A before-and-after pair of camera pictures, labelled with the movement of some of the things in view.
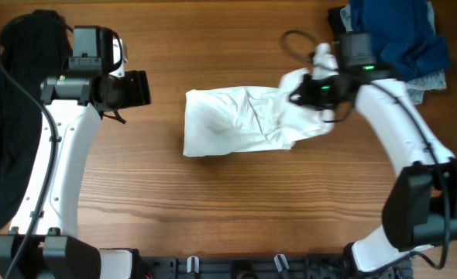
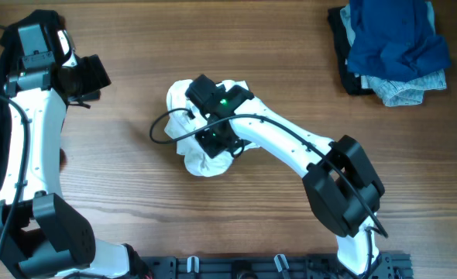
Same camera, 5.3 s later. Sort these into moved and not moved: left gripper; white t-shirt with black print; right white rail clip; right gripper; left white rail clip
Moved: white t-shirt with black print; left gripper; right gripper
Not moved: left white rail clip; right white rail clip
